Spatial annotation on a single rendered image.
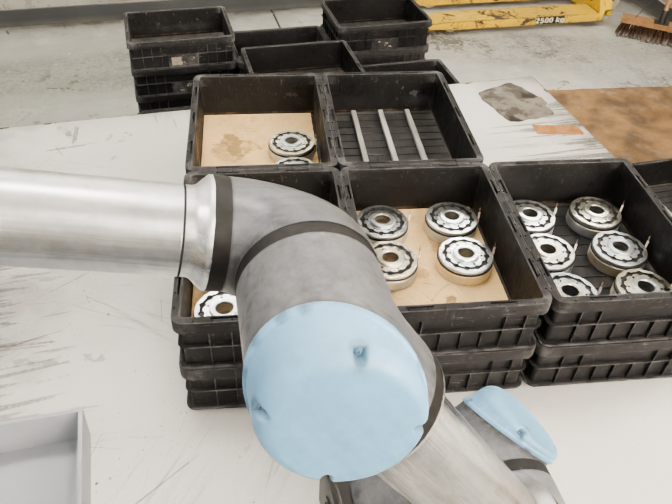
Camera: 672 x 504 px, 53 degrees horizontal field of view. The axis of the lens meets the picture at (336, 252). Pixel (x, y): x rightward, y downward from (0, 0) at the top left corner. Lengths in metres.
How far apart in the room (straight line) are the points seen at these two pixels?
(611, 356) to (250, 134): 0.92
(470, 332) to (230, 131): 0.80
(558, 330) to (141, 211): 0.83
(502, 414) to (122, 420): 0.67
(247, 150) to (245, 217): 1.05
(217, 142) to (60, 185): 1.09
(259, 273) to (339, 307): 0.08
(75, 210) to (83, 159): 1.32
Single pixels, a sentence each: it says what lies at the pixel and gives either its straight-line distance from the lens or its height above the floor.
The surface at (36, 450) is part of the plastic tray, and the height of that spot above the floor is 1.05.
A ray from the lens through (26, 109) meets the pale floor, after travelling 3.62.
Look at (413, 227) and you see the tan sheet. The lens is 1.37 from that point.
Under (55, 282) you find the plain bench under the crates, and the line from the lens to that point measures 1.50.
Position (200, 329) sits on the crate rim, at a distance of 1.04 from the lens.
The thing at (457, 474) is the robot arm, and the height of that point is 1.20.
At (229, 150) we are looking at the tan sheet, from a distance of 1.58.
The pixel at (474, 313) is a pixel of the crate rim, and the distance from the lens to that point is 1.09.
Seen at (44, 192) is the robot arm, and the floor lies 1.38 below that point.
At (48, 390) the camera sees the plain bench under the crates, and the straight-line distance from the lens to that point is 1.31.
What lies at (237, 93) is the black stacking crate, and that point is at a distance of 1.69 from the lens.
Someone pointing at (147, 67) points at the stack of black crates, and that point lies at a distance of 2.74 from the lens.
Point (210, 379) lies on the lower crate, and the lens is 1.15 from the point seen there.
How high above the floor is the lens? 1.68
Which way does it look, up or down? 41 degrees down
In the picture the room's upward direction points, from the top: 3 degrees clockwise
